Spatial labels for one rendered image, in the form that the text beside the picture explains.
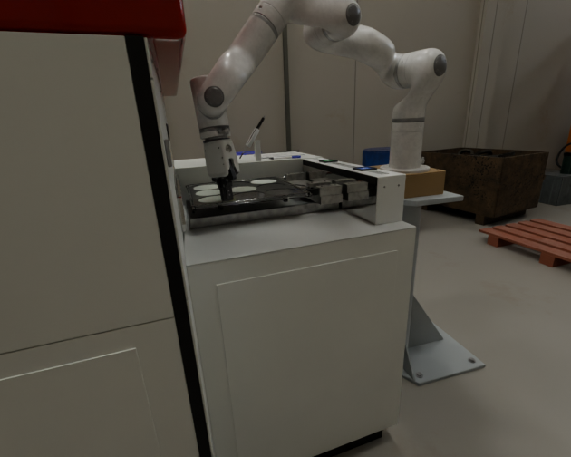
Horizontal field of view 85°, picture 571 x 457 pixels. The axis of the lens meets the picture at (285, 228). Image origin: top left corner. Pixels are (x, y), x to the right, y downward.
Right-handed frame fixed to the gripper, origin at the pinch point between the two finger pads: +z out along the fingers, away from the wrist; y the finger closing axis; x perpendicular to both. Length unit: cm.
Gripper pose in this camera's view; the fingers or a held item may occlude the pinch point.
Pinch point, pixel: (227, 194)
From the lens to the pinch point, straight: 93.6
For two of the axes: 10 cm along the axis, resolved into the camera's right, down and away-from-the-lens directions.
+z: 1.4, 9.7, 2.2
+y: -7.1, -0.5, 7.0
